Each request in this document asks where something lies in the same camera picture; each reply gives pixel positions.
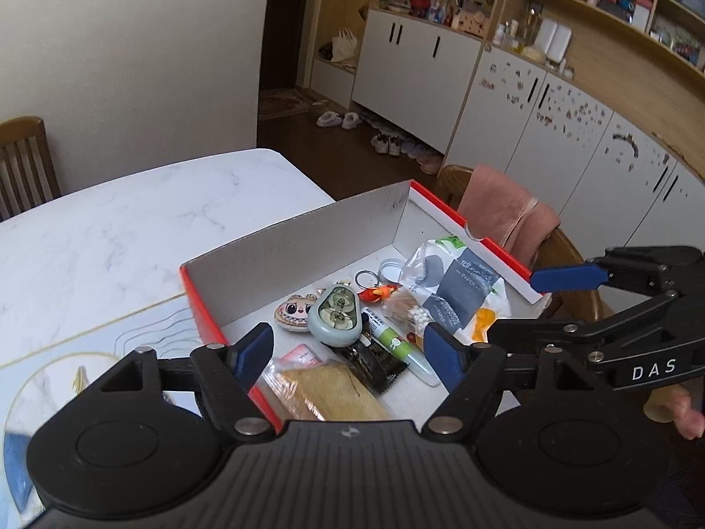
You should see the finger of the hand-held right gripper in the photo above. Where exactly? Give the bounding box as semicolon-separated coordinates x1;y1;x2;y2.
487;290;682;354
529;245;705;294

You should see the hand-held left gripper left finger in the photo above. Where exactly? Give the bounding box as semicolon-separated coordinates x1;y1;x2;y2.
99;321;276;444

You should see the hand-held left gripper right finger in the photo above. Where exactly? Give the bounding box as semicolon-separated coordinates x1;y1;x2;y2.
421;321;601;444

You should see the small pink packet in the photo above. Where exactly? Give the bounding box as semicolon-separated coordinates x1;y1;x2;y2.
274;343;326;370

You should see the green white glue tube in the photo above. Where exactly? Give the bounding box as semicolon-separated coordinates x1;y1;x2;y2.
360;309;442;387

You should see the doll head plush keychain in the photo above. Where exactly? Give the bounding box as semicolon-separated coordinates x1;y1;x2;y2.
273;293;318;333

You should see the bag of cotton swabs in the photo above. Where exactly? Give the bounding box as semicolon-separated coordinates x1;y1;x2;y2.
382;289;436;337

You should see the clear bag with snacks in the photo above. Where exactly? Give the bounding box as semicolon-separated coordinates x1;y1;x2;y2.
397;236;511;346

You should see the black snack packet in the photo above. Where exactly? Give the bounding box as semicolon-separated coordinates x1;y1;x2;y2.
337;336;412;396

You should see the bread slice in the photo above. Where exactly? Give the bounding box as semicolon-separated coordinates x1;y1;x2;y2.
259;361;395;425

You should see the orange toy keychain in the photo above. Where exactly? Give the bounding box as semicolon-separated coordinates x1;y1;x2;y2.
354;269;403;305

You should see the round tealight tin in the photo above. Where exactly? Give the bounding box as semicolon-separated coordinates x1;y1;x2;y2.
378;259;412;285

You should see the red cardboard box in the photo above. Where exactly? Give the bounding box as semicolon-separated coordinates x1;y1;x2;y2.
179;179;552;436

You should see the person's right hand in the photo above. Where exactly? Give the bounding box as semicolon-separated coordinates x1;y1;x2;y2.
643;384;705;443

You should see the round back wooden chair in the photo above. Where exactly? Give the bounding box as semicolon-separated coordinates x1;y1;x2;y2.
435;164;608;321

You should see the pink towel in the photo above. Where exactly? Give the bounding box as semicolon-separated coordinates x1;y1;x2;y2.
456;164;562;266

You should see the printed blue table mat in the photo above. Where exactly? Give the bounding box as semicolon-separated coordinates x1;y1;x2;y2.
0;292;222;524

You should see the white rounded appliance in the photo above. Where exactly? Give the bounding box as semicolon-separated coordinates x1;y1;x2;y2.
536;19;572;65

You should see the patterned door rug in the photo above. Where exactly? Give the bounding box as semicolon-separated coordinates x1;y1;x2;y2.
259;87;332;120

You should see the brown wooden slat chair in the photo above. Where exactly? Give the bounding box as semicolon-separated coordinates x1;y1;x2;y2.
0;115;62;222

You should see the white tote bag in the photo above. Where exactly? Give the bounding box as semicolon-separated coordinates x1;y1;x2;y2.
329;28;360;63

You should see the dark wooden door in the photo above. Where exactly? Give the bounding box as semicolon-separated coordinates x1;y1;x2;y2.
258;0;310;93

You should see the white wooden wall unit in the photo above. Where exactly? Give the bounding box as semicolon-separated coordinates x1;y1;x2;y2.
311;0;705;299

